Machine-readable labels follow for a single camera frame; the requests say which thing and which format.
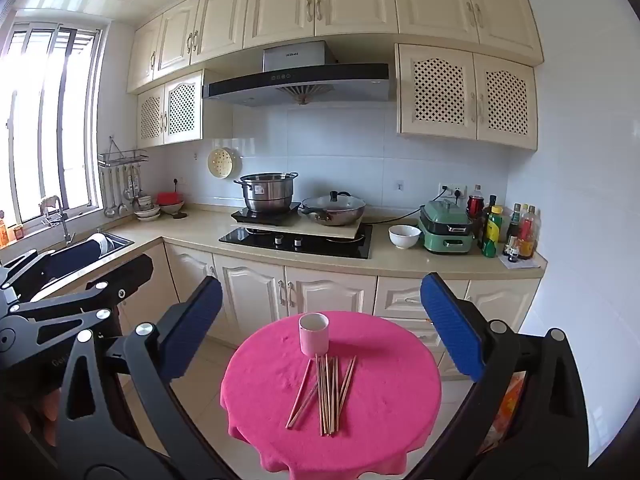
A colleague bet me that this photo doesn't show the white bowl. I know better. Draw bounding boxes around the white bowl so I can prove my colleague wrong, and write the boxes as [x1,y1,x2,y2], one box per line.
[388,224,422,250]

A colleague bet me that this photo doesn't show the cream perforated steamer plate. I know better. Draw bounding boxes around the cream perforated steamer plate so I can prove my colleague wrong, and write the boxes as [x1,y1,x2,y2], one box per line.
[207,147,242,179]

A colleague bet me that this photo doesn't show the beige stone countertop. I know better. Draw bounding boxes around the beige stone countertop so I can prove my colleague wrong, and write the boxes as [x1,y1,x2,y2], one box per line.
[0,201,548,293]

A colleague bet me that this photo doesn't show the person's left hand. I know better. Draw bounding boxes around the person's left hand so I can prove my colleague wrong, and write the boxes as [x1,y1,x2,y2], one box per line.
[10,390,60,448]

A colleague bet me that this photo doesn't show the steel wok with lid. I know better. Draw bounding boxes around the steel wok with lid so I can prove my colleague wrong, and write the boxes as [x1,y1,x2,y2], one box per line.
[298,191,367,227]

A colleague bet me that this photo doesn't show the green electric grill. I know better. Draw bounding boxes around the green electric grill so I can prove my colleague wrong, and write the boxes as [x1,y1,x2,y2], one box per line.
[417,199,473,256]

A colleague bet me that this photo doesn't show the black induction cooker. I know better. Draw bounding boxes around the black induction cooker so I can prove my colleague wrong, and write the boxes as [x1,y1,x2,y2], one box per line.
[230,202,302,226]

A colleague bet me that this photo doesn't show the orange sauce bottle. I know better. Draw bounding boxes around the orange sauce bottle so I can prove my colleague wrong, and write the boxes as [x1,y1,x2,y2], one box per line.
[519,205,539,261]

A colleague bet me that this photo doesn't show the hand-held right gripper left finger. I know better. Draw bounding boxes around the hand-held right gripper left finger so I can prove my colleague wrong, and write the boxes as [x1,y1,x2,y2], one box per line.
[56,276,236,480]

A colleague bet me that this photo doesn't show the stack of white bowls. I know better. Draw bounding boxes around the stack of white bowls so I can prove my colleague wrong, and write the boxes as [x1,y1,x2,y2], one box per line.
[134,195,162,222]

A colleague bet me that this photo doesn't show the dark cola bottle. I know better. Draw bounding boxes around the dark cola bottle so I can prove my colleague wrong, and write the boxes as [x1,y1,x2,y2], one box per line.
[466,184,486,222]

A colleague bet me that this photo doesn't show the red container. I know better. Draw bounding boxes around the red container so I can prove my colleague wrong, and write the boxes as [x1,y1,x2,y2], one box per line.
[156,191,186,216]

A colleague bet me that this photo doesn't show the steel wire utensil rack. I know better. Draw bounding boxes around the steel wire utensil rack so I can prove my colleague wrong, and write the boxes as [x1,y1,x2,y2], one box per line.
[97,136,150,167]

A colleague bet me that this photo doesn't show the cream wall cabinets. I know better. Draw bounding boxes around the cream wall cabinets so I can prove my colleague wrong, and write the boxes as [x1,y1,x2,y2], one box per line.
[126,0,545,95]

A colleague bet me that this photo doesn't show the bunch of chopsticks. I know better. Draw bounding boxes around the bunch of chopsticks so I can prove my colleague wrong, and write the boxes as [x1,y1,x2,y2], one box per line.
[286,354,357,437]

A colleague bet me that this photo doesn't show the black steel range hood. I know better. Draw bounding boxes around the black steel range hood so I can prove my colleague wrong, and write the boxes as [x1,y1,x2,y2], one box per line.
[201,40,391,108]

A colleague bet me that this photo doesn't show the dark soy sauce bottle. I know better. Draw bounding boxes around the dark soy sauce bottle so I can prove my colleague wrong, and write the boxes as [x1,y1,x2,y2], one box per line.
[504,203,522,257]

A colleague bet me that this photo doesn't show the pale wooden board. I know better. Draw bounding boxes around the pale wooden board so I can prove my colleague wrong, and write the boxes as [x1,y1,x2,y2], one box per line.
[231,212,365,243]

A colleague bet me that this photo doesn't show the orange snack bag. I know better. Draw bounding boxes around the orange snack bag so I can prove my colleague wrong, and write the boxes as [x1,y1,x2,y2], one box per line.
[482,370,528,453]

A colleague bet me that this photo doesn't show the black power cable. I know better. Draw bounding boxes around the black power cable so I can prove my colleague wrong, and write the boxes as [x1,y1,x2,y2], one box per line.
[361,187,451,225]

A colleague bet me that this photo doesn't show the pale pink ceramic cup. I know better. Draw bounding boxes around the pale pink ceramic cup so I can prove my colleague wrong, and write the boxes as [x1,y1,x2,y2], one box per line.
[298,312,330,357]

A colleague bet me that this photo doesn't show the steel sink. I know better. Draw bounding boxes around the steel sink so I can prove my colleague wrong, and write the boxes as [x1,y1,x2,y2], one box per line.
[50,232,135,286]

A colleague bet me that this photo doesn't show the cream base cabinets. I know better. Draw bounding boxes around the cream base cabinets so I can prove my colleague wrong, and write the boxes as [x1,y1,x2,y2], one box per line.
[112,240,543,381]

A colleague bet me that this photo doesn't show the cream lattice door cabinet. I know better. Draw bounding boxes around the cream lattice door cabinet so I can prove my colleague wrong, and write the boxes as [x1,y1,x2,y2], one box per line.
[395,43,538,151]
[136,69,205,150]

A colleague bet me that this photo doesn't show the steel faucet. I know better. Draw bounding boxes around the steel faucet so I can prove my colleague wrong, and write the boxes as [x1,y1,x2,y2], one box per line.
[40,195,76,246]

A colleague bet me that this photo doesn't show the stainless steel pot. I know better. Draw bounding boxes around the stainless steel pot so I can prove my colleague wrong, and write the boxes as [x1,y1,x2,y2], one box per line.
[235,172,299,214]

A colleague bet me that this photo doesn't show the yellow green bottle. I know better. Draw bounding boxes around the yellow green bottle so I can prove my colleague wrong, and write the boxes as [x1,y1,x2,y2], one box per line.
[482,205,504,258]

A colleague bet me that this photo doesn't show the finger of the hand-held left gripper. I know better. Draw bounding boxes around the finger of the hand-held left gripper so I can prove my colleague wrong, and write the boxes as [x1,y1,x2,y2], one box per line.
[0,241,108,305]
[10,254,154,342]

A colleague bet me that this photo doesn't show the barred window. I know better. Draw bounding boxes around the barred window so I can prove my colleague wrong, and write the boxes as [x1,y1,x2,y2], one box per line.
[0,20,106,236]

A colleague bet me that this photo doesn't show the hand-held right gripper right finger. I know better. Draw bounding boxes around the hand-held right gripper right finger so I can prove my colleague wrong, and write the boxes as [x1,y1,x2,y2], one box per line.
[407,272,591,480]

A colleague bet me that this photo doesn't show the black glass gas hob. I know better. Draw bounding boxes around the black glass gas hob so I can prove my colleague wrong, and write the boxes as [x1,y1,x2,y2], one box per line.
[218,224,373,260]

